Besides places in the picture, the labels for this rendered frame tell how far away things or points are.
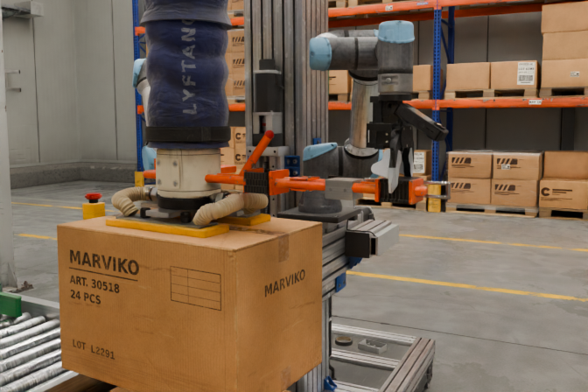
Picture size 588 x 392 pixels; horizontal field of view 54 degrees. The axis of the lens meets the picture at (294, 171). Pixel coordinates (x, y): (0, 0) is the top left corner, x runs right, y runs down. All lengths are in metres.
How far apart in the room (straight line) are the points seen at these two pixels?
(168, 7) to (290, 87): 0.79
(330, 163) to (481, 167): 6.60
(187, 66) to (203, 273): 0.51
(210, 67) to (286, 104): 0.73
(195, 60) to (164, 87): 0.10
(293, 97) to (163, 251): 0.96
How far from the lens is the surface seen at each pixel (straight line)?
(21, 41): 13.17
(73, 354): 1.74
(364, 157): 1.92
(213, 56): 1.53
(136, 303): 1.51
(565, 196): 8.48
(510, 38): 9.84
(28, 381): 2.10
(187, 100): 1.49
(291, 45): 2.19
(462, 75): 8.56
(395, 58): 1.25
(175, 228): 1.45
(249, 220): 1.55
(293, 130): 2.17
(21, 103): 13.03
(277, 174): 1.41
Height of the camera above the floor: 1.36
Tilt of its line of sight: 5 degrees down
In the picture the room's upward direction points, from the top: straight up
